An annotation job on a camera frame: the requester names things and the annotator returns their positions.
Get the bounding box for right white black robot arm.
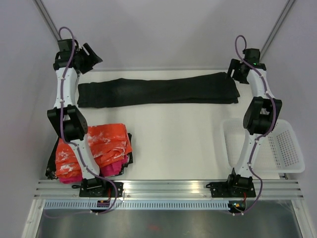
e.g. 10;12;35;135
225;48;282;197

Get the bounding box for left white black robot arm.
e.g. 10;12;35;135
47;39;108;197

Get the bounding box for orange white folded trousers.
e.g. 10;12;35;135
55;123;132;183

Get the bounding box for pink folded trousers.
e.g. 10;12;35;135
58;153;133;184

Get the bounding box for white plastic basket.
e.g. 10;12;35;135
220;119;305;174

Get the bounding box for left aluminium frame post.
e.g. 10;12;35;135
33;0;61;41

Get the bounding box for aluminium frame post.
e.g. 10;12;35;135
261;0;297;59
33;0;61;41

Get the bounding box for right aluminium frame post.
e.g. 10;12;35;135
261;0;297;59

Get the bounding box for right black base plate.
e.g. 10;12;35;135
206;182;256;198

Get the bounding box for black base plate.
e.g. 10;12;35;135
206;182;256;198
79;178;124;198

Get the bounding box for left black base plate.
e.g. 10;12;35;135
79;178;124;198

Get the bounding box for aluminium mounting rail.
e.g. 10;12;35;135
33;179;304;200

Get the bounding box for white slotted cable duct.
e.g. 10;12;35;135
45;200;229;210

